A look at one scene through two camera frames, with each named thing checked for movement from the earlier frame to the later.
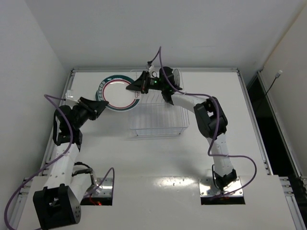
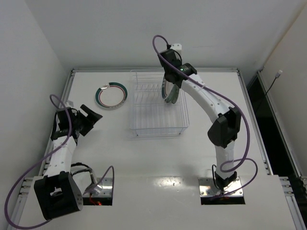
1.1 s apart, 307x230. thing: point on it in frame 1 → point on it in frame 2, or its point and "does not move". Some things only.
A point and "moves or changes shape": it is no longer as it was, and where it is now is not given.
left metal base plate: [103, 188] does not move
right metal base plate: [207, 188] does not move
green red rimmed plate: [112, 89] moves or changes shape
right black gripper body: [145, 81] → [171, 79]
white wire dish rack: [156, 116] does not move
